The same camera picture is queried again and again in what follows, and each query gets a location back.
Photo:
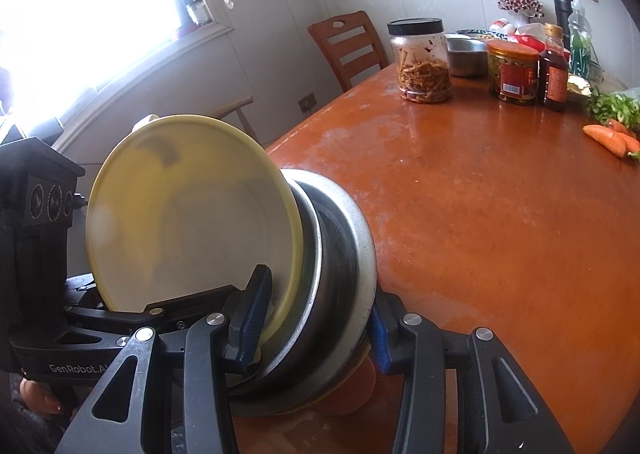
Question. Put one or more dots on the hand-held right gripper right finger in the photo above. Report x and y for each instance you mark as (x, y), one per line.
(382, 334)

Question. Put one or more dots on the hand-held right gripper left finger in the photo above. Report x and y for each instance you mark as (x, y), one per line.
(250, 319)

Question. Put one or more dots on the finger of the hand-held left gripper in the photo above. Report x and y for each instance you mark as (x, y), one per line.
(190, 301)
(82, 286)

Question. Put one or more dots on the orange bear-shaped plate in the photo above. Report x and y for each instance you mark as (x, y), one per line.
(362, 384)

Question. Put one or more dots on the shallow steel bowl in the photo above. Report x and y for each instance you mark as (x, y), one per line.
(364, 259)

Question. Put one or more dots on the deep steel bowl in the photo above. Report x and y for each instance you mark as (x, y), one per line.
(334, 254)
(306, 244)

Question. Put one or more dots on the person's left hand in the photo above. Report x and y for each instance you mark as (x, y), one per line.
(42, 396)

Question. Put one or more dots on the dark floral garment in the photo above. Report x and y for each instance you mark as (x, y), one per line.
(25, 434)

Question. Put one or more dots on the window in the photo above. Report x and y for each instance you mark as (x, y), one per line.
(100, 9)

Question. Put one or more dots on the small red object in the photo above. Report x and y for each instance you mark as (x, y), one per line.
(187, 31)

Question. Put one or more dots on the black-lidded pickle jar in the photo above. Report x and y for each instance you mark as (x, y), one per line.
(420, 69)

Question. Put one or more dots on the small glass jar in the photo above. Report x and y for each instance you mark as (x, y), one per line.
(198, 13)

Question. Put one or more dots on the orange-lidded jar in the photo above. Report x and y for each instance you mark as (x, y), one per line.
(512, 79)

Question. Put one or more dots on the brown wooden chair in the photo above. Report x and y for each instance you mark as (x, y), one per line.
(350, 49)

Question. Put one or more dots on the small steel bowl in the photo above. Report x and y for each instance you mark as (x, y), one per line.
(465, 59)

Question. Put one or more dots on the carrot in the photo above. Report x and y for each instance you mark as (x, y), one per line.
(622, 128)
(635, 154)
(605, 139)

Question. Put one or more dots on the dark sauce bottle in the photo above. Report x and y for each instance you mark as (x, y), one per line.
(554, 79)

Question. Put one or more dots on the blue patterned bowl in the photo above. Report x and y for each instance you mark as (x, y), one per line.
(472, 32)

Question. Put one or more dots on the gold foil packet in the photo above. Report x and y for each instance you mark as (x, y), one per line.
(581, 86)

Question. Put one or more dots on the bagged leafy greens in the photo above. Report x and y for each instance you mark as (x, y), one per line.
(617, 106)

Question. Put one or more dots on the white and red object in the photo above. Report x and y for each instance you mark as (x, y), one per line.
(501, 26)

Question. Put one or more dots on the red and white packet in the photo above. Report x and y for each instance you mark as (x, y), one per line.
(527, 34)

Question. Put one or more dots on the clear green dish soap bottle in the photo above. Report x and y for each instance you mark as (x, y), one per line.
(581, 49)

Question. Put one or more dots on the dried flower bouquet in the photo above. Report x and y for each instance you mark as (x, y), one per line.
(520, 3)

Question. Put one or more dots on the black thermos bottle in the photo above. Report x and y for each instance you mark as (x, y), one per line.
(562, 9)

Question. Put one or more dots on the low wall socket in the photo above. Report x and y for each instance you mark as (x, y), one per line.
(308, 101)

